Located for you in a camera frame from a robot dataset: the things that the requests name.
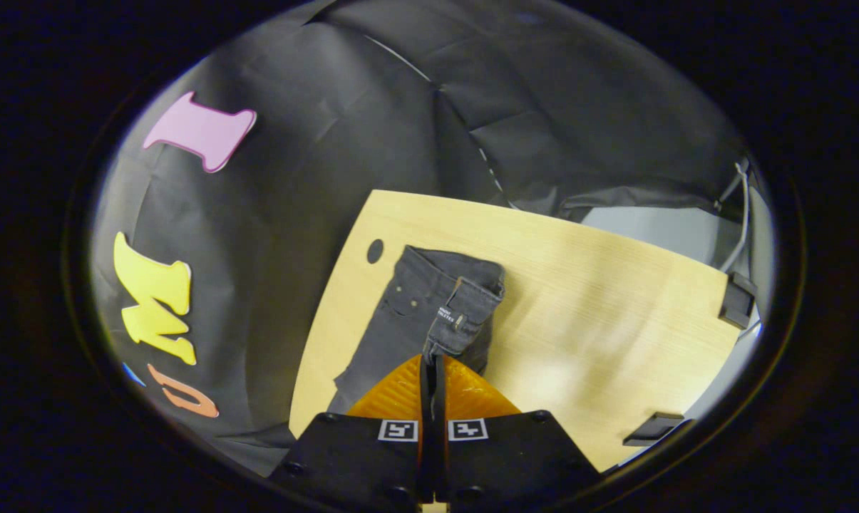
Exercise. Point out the black jeans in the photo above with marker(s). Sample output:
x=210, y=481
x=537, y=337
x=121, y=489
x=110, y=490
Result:
x=400, y=320

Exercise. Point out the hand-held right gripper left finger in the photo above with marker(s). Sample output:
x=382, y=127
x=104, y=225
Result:
x=358, y=456

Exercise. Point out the black table clamp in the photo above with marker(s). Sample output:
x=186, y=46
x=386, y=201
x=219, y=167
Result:
x=654, y=429
x=737, y=301

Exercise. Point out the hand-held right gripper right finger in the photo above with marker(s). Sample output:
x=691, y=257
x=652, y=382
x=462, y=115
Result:
x=515, y=456

